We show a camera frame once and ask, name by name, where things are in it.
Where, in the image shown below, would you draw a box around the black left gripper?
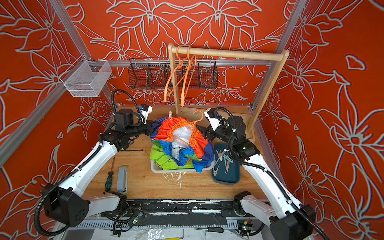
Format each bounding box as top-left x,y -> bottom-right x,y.
127,118 -> 162,139

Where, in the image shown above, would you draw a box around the light green clothespin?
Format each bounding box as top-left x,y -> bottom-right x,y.
223,154 -> 234,165

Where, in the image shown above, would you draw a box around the lime green shorts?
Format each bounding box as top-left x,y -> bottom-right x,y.
150,141 -> 194,170

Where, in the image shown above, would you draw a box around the orange hanger of rainbow shorts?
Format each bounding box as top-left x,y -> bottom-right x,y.
172,110 -> 204,149

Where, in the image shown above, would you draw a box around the rainbow striped shorts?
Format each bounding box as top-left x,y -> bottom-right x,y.
150,117 -> 215,173

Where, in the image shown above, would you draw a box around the orange hanger of green shorts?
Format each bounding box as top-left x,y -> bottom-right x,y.
181,47 -> 197,107

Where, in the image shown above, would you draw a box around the orange clothes hanger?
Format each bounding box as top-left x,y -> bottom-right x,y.
163,44 -> 189,103

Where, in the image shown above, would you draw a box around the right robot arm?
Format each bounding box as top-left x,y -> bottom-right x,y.
202,107 -> 329,240

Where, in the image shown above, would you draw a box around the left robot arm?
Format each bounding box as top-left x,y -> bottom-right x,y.
34,104 -> 154,237

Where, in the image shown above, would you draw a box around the clothespin in tray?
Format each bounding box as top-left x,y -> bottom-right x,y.
225,161 -> 232,174
212,164 -> 220,177

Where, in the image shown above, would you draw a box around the teal plastic tray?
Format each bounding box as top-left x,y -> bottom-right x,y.
211,143 -> 241,185

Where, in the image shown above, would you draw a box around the white plastic basket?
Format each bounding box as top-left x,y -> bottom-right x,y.
151,160 -> 214,174

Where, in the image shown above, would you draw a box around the grey rectangular block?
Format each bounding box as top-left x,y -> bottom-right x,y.
117,166 -> 128,193

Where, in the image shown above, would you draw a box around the wooden clothes rack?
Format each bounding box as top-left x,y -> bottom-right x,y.
168,47 -> 290,141

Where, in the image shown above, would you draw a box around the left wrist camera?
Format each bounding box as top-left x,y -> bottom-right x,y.
139,104 -> 153,119

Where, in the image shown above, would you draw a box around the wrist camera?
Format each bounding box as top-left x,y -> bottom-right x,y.
139,104 -> 153,119
204,108 -> 223,131

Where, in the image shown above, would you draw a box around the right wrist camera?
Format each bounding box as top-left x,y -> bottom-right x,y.
204,108 -> 223,131

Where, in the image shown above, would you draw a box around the black wire wall basket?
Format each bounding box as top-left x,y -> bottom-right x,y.
128,57 -> 219,90

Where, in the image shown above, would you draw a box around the green handled screwdriver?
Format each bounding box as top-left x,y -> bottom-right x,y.
105,157 -> 115,192

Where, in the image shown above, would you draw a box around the clear acrylic wall bin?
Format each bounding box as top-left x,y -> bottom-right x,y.
59,55 -> 112,99

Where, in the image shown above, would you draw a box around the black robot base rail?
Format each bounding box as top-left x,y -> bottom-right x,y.
101,199 -> 252,227

